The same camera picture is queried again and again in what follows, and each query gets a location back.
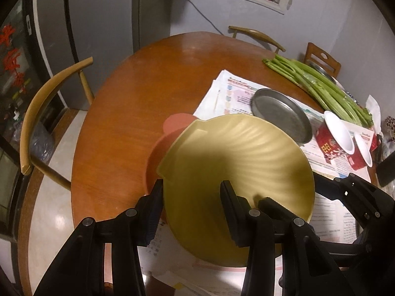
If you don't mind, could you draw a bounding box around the red paper bowl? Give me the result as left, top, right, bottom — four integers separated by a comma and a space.
346, 131, 375, 171
315, 111, 355, 168

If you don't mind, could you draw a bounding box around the red tissue box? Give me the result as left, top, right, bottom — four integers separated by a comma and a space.
359, 129, 379, 152

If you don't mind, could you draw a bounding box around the yellow ribbed plate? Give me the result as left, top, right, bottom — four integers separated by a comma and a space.
156, 114, 316, 267

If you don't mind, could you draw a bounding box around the newspaper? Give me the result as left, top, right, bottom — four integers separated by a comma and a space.
142, 69, 371, 296

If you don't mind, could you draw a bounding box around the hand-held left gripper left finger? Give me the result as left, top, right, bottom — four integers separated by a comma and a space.
32, 179, 164, 296

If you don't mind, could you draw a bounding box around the black cable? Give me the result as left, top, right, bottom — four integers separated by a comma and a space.
176, 0, 224, 35

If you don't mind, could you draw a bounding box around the round metal plate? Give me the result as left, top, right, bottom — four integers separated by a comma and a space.
251, 88, 314, 144

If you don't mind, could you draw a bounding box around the wooden chair with curved backrest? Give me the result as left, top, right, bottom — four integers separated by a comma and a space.
228, 25, 286, 54
19, 56, 95, 192

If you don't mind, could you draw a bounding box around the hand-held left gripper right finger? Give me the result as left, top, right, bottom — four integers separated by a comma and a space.
220, 180, 351, 296

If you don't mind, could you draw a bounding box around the wooden chair with cutout backrest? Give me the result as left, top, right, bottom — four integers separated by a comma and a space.
304, 42, 342, 77

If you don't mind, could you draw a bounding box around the metal basin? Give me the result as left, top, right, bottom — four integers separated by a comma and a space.
309, 60, 338, 84

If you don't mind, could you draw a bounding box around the celery bunch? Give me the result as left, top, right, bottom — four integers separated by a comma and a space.
262, 54, 375, 127

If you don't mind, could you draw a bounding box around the clear plastic bag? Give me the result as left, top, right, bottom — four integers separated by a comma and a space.
29, 123, 55, 164

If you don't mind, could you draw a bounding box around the grey refrigerator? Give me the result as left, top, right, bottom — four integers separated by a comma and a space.
32, 0, 172, 110

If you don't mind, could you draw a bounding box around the white tissue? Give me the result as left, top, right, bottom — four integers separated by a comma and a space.
366, 95, 385, 121

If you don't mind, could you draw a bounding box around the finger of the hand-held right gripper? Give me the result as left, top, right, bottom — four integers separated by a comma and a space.
314, 173, 395, 232
258, 197, 315, 233

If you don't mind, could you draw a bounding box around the orange plate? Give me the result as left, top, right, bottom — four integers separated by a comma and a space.
145, 113, 198, 222

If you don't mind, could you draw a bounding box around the blue patterned bowl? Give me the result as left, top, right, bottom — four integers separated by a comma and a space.
341, 89, 360, 104

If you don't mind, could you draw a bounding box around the glass door with red decal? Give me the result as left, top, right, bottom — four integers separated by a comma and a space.
0, 0, 67, 241

